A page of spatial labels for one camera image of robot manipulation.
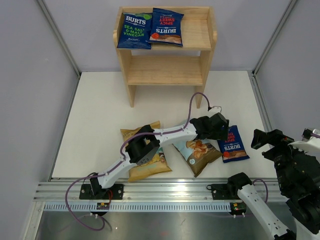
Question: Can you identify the light blue cassava chips bag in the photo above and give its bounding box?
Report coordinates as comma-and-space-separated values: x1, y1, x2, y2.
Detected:
173, 139, 223, 178

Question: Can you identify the tan kettle cooked chips bag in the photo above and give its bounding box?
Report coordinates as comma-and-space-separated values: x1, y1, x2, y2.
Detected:
120, 120, 173, 183

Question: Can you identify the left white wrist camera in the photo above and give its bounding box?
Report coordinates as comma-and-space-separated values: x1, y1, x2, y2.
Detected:
207, 105, 222, 113

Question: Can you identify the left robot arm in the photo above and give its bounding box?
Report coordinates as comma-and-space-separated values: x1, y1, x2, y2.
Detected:
90, 112, 230, 200

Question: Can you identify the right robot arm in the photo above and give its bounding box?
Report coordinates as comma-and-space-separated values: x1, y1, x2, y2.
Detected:
226, 128, 320, 240

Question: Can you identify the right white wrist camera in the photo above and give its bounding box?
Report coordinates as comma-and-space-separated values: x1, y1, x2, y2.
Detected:
288, 128, 320, 152

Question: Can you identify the white slotted cable duct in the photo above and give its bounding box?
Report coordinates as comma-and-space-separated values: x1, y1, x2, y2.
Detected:
43, 201, 232, 213

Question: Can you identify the aluminium mounting rail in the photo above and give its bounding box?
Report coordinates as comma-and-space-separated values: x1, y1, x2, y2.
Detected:
33, 177, 288, 203

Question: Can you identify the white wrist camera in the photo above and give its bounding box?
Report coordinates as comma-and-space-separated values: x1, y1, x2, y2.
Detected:
288, 128, 320, 152
207, 105, 222, 113

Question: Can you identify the blue Burts chilli bag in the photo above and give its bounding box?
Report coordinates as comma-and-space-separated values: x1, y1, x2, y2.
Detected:
217, 125, 250, 164
148, 7, 184, 47

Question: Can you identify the wooden two-tier shelf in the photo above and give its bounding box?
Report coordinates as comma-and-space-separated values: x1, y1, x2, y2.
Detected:
115, 6, 218, 107

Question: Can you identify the blue Burts sea salt bag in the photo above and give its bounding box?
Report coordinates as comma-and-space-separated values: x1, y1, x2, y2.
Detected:
117, 12, 153, 50

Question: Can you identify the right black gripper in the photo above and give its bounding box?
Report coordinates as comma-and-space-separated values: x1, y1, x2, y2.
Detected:
251, 127, 314, 192

